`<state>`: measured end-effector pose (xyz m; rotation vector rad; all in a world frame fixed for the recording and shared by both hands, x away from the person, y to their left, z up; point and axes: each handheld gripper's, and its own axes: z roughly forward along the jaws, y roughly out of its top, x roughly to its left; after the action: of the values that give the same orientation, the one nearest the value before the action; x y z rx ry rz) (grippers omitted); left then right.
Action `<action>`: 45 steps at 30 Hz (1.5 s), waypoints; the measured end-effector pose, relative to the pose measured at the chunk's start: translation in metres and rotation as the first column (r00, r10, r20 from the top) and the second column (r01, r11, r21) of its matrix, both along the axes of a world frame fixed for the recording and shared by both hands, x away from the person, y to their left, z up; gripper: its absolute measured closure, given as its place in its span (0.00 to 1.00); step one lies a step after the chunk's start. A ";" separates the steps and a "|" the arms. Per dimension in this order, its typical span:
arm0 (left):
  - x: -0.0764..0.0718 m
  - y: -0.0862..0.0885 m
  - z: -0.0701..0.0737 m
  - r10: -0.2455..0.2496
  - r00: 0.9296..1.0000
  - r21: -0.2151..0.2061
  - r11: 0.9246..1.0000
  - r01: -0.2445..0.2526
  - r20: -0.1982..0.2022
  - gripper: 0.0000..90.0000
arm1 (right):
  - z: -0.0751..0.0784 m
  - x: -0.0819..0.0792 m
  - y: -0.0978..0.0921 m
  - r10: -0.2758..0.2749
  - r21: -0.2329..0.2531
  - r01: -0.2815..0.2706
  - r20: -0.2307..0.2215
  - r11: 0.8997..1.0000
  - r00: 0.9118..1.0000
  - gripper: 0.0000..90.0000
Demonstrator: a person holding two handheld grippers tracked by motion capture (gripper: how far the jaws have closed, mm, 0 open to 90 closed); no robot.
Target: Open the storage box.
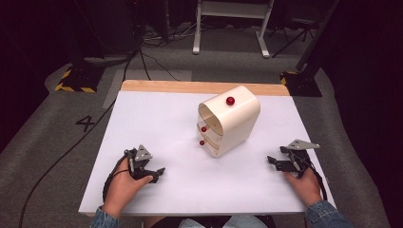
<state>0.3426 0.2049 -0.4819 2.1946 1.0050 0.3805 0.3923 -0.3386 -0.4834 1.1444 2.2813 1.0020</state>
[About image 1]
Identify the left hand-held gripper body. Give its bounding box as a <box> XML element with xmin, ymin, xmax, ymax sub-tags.
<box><xmin>125</xmin><ymin>144</ymin><xmax>153</xmax><ymax>181</ymax></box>

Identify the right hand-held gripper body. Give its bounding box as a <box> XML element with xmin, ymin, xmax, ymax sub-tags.
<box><xmin>283</xmin><ymin>139</ymin><xmax>320</xmax><ymax>174</ymax></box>

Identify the person's right hand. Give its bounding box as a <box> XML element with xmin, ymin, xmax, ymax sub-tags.
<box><xmin>282</xmin><ymin>168</ymin><xmax>324</xmax><ymax>208</ymax></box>

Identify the person's left hand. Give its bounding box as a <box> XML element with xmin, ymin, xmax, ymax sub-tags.
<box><xmin>102</xmin><ymin>160</ymin><xmax>154</xmax><ymax>219</ymax></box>

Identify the white table mat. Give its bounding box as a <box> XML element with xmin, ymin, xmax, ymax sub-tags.
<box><xmin>78</xmin><ymin>90</ymin><xmax>337</xmax><ymax>217</ymax></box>

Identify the cream drawer with red knob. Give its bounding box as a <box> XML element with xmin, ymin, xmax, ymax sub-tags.
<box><xmin>199</xmin><ymin>135</ymin><xmax>222</xmax><ymax>159</ymax></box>
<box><xmin>197</xmin><ymin>120</ymin><xmax>224</xmax><ymax>144</ymax></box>

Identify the cream mini drawer cabinet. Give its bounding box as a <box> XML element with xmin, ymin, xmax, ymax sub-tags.
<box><xmin>197</xmin><ymin>85</ymin><xmax>261</xmax><ymax>159</ymax></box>

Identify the black stand base striped tape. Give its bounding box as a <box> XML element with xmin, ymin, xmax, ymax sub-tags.
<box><xmin>53</xmin><ymin>64</ymin><xmax>106</xmax><ymax>94</ymax></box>
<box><xmin>279</xmin><ymin>70</ymin><xmax>324</xmax><ymax>98</ymax></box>

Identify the person's lap clothing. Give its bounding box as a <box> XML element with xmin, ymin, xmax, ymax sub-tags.
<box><xmin>142</xmin><ymin>215</ymin><xmax>278</xmax><ymax>228</ymax></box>

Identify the black slanted stand column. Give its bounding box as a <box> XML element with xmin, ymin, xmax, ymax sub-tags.
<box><xmin>296</xmin><ymin>0</ymin><xmax>342</xmax><ymax>73</ymax></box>

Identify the black tripod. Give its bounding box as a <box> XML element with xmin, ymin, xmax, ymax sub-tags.
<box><xmin>271</xmin><ymin>17</ymin><xmax>318</xmax><ymax>59</ymax></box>

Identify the black equipment cabinet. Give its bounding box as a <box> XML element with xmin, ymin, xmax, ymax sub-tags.
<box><xmin>70</xmin><ymin>0</ymin><xmax>144</xmax><ymax>66</ymax></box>

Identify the right hand-held gripper black cable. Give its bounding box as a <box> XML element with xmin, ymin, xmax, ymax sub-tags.
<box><xmin>302</xmin><ymin>156</ymin><xmax>328</xmax><ymax>201</ymax></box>

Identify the hand-held gripper black cable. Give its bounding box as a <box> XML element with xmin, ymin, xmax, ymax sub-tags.
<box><xmin>102</xmin><ymin>150</ymin><xmax>131</xmax><ymax>203</ymax></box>
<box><xmin>302</xmin><ymin>156</ymin><xmax>328</xmax><ymax>201</ymax></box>

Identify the left hand-held gripper black cable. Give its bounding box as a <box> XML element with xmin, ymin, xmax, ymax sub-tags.
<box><xmin>102</xmin><ymin>150</ymin><xmax>131</xmax><ymax>203</ymax></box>

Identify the long black floor cable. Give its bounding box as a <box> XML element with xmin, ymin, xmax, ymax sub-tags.
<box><xmin>17</xmin><ymin>47</ymin><xmax>136</xmax><ymax>228</ymax></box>

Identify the thin black floor cable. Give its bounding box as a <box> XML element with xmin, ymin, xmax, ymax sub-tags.
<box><xmin>139</xmin><ymin>50</ymin><xmax>181</xmax><ymax>82</ymax></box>

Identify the bundle of floor cables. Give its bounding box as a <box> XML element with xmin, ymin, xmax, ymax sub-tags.
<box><xmin>142</xmin><ymin>20</ymin><xmax>199</xmax><ymax>49</ymax></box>

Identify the white desk frame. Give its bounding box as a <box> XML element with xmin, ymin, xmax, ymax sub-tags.
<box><xmin>192</xmin><ymin>0</ymin><xmax>276</xmax><ymax>59</ymax></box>

